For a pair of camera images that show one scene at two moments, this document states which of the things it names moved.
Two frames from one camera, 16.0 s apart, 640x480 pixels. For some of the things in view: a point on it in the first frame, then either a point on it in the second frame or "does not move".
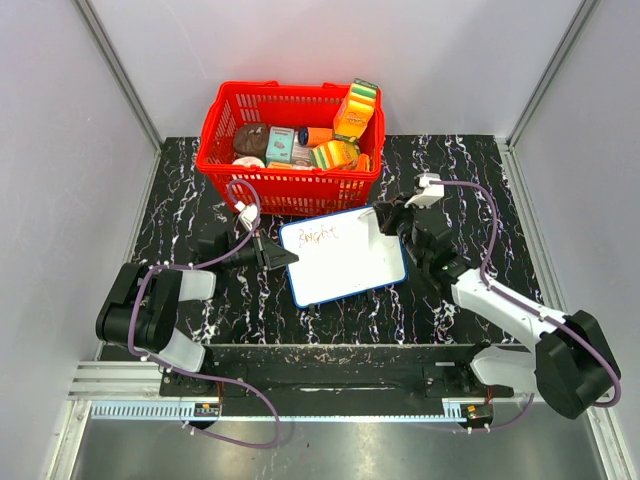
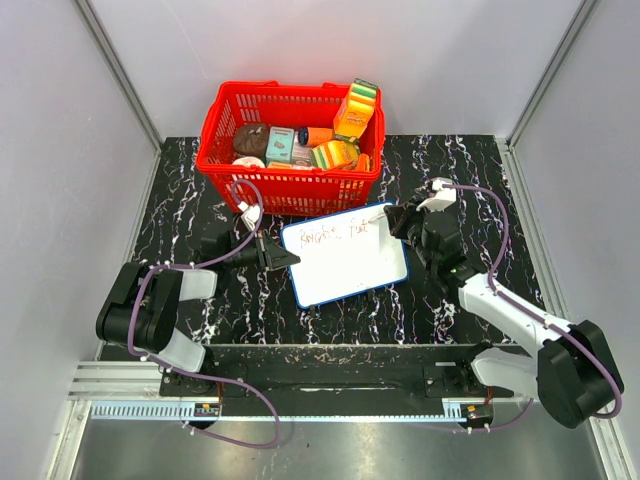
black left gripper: (270, 256) does not move
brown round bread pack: (251, 139) does not move
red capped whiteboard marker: (367, 212) -> (380, 217)
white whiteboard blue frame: (340, 253) does not move
